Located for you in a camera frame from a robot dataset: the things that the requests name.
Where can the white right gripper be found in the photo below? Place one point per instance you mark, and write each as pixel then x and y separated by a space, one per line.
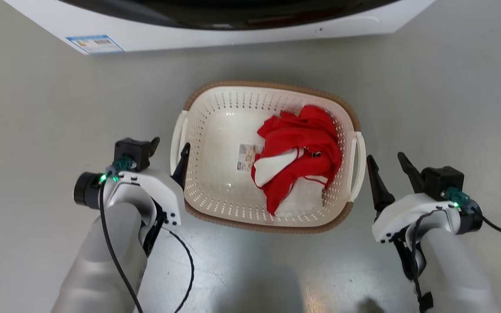
pixel 407 213

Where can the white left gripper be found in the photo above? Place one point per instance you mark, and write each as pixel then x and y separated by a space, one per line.
pixel 159 184

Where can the cream perforated laundry basket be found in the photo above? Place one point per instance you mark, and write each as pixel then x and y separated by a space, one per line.
pixel 224 130

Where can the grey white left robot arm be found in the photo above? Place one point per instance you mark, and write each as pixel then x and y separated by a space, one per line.
pixel 102 261

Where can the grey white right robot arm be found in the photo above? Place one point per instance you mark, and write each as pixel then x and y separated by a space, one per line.
pixel 455 274

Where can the small paper sticker label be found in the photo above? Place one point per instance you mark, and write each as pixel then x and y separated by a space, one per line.
pixel 247 156

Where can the red and white garment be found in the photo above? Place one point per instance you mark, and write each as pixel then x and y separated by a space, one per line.
pixel 302 143

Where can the blue white energy label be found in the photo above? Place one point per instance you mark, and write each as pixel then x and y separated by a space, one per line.
pixel 95 44

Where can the dark washing machine door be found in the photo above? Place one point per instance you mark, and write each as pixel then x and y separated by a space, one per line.
pixel 233 13

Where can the white washing machine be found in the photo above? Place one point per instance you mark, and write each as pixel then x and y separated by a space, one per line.
pixel 276 37

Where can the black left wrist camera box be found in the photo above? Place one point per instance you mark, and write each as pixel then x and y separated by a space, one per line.
pixel 131 152

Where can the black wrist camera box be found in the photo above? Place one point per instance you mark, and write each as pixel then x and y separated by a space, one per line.
pixel 131 152
pixel 442 182

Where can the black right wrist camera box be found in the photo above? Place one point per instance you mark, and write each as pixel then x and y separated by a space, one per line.
pixel 442 182

